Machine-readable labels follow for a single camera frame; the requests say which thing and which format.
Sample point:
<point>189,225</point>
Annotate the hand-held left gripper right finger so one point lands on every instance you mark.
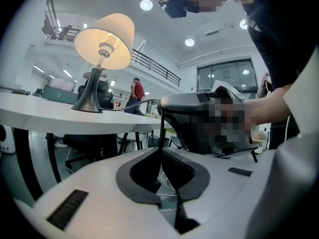
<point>219,195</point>

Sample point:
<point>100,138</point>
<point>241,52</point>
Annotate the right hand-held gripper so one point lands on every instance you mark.
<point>224,123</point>

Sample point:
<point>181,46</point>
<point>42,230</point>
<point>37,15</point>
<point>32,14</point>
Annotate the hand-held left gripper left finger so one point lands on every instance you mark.
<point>94,203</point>

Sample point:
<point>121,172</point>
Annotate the table light with cream shade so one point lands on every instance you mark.
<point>104,43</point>

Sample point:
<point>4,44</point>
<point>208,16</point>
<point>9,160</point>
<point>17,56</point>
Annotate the person's right forearm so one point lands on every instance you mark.
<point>271,106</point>

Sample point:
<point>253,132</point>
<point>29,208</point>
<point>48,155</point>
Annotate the dark glass window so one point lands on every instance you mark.
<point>224,73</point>

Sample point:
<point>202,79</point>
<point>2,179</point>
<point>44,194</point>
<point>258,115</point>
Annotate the black mezzanine railing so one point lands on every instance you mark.
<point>159,68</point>

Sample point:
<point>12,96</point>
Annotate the white marble table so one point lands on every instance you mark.
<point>49,113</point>

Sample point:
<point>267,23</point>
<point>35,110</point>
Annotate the person's black clothing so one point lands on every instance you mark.
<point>274,46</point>

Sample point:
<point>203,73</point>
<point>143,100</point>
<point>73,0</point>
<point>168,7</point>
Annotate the black office chair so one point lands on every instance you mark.
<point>104,96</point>

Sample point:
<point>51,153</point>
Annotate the white black round appliance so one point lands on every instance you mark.
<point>6,141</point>

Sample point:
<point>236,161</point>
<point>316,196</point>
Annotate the green cabinet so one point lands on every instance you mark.
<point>59,96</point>

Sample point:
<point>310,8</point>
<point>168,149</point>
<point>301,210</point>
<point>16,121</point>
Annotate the black head camera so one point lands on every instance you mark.
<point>172,6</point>

